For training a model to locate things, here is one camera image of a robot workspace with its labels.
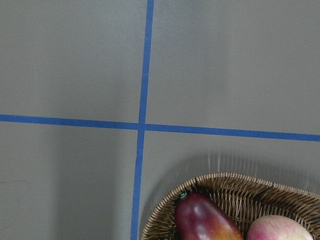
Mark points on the wicker fruit basket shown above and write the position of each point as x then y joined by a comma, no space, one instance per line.
243,198

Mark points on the red purple mango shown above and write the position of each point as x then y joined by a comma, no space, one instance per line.
198,218

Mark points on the red yellow apple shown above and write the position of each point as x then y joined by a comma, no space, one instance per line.
276,227

